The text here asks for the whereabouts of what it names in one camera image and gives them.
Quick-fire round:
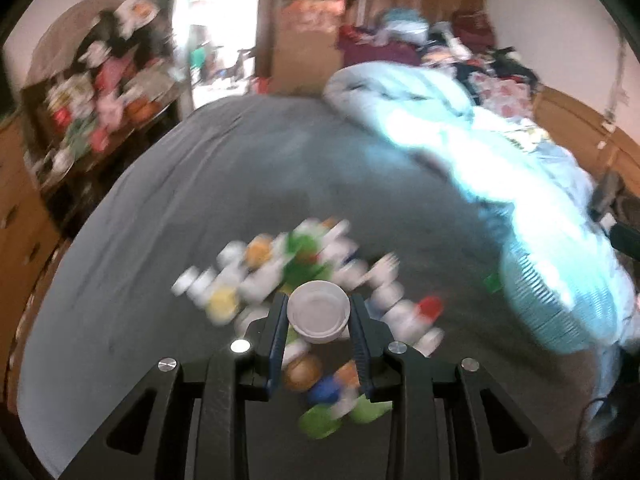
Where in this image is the large white jar lid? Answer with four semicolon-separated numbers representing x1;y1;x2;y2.
286;281;351;345

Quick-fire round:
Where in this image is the cluttered dark side table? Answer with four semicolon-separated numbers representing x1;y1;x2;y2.
30;0;181;191

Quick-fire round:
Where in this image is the cardboard box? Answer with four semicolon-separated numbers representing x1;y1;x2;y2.
272;0;351;96

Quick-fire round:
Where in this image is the light blue quilt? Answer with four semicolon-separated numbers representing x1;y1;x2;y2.
322;62;606;271

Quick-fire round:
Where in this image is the arched patterned board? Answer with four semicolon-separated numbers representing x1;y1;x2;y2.
25;0;121;91

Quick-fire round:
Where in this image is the heap of clothes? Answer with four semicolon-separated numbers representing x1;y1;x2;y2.
337;7;543;116

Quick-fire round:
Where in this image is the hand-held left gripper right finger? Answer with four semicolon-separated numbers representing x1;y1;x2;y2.
350;292;576;480

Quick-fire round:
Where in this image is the pile of plastic bottle caps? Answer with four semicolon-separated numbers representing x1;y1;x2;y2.
171;217;446;441

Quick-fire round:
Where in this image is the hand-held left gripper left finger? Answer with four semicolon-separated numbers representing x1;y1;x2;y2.
60;292;291;480

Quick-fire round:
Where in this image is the light blue laundry basket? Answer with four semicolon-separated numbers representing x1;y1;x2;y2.
500;245;636;356

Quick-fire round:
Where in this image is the wooden headboard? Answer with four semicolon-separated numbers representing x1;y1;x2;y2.
532;85;640;196

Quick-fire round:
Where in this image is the wooden dresser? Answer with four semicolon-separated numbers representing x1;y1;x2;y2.
0;120;66;321

